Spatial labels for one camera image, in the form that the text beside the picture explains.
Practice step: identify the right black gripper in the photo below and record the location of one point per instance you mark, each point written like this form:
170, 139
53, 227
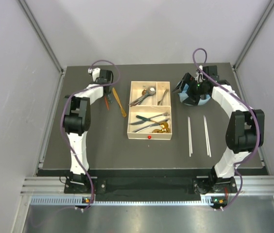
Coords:
190, 80

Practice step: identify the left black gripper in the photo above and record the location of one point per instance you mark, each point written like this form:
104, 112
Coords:
109, 92

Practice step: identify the plain gold spoon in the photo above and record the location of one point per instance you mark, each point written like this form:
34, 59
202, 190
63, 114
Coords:
165, 127

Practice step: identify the cream divided utensil box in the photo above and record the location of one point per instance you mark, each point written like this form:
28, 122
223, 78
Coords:
149, 108

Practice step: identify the ornate gold spoon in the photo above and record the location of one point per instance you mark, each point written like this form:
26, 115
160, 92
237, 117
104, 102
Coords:
161, 131

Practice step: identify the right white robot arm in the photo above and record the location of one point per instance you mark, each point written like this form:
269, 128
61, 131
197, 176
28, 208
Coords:
245, 130

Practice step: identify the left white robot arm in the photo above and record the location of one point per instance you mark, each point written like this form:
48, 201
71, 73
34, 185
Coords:
77, 120

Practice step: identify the light blue headphones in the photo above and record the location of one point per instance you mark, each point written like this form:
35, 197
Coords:
190, 97

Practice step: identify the orange silicone spoon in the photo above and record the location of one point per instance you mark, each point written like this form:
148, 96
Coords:
106, 102

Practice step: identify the silver fork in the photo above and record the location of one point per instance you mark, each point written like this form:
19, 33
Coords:
160, 102

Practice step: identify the gold butter knife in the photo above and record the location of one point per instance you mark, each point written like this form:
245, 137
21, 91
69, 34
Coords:
123, 112

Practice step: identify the white chopstick inner right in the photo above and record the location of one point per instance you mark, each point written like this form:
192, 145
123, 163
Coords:
207, 136

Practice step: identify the silver knife lower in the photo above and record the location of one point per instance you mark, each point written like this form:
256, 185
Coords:
151, 125

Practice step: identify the dark teal handled knife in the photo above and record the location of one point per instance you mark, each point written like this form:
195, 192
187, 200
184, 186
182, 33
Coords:
142, 119

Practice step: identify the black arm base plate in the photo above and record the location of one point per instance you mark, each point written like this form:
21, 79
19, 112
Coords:
129, 187

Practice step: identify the left aluminium frame post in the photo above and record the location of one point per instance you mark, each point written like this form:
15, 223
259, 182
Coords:
38, 31

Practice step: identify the aluminium frame post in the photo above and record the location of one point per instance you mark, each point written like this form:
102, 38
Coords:
254, 34
38, 31

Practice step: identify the right aluminium frame post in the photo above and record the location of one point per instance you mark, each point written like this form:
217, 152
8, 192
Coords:
254, 34

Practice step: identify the aluminium front rail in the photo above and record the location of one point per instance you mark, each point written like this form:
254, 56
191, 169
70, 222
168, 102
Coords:
51, 186

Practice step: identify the slotted cable duct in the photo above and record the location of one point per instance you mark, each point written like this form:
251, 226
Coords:
84, 201

